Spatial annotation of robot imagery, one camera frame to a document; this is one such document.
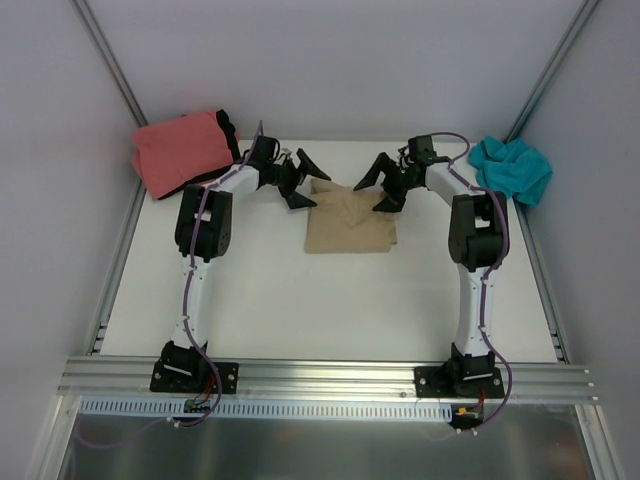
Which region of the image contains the beige t shirt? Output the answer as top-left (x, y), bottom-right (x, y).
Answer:
top-left (304, 179), bottom-right (398, 254)

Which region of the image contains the teal t shirt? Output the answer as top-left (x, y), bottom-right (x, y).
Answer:
top-left (469, 136), bottom-right (553, 207)

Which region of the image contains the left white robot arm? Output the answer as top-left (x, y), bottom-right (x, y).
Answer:
top-left (150, 135), bottom-right (331, 393)

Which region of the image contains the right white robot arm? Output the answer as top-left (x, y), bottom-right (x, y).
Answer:
top-left (353, 134), bottom-right (510, 398)

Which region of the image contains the folded black t shirt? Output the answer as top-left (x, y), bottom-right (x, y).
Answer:
top-left (158, 109), bottom-right (240, 200)

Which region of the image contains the folded pink t shirt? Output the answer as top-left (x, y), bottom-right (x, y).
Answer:
top-left (132, 110), bottom-right (240, 200)

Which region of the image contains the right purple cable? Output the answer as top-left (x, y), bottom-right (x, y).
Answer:
top-left (432, 131), bottom-right (514, 435)

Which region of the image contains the right corner aluminium post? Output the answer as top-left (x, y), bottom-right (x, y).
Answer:
top-left (503, 0), bottom-right (601, 142)

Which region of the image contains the corner aluminium post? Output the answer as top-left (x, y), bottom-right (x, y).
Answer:
top-left (503, 0), bottom-right (601, 142)
top-left (70, 0), bottom-right (148, 127)

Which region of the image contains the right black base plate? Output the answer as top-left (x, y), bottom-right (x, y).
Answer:
top-left (413, 365), bottom-right (505, 399)

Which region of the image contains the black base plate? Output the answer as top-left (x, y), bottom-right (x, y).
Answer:
top-left (413, 365), bottom-right (505, 399)
top-left (149, 360), bottom-right (239, 395)

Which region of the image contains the aluminium mounting rail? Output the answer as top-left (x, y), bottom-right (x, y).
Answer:
top-left (57, 356), bottom-right (601, 405)

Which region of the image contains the left corner aluminium post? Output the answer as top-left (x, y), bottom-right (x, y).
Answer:
top-left (70, 0), bottom-right (148, 127)

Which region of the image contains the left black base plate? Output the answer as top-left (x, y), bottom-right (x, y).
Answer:
top-left (149, 360), bottom-right (239, 395)

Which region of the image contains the white slotted cable duct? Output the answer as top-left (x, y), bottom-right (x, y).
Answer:
top-left (78, 396), bottom-right (452, 423)

